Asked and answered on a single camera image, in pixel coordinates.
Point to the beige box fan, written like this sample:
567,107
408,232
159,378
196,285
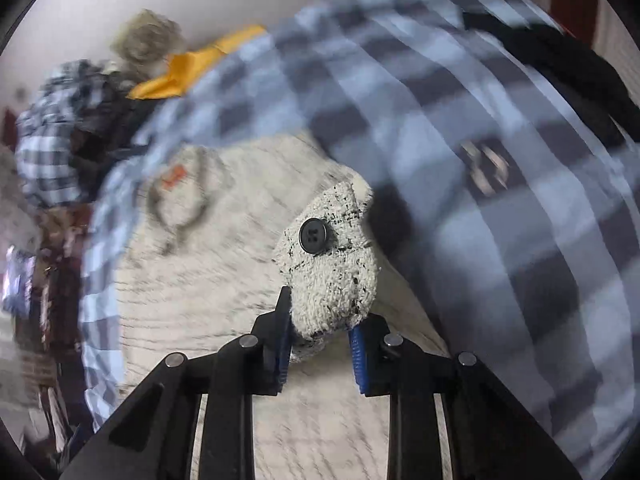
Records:
145,42

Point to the blue checkered bed sheet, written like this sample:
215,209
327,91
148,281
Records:
450,85

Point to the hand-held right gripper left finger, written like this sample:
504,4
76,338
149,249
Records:
282,345

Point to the yellow cloth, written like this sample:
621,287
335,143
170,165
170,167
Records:
185,72

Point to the crumpled checkered duvet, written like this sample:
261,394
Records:
50,150

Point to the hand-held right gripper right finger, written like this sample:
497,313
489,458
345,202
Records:
357,355

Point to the black cloth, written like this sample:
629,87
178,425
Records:
560,55

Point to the brown door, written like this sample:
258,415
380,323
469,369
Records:
575,0

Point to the cream plaid button shirt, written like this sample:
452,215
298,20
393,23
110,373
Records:
330,280

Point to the dark bag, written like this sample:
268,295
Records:
125,115

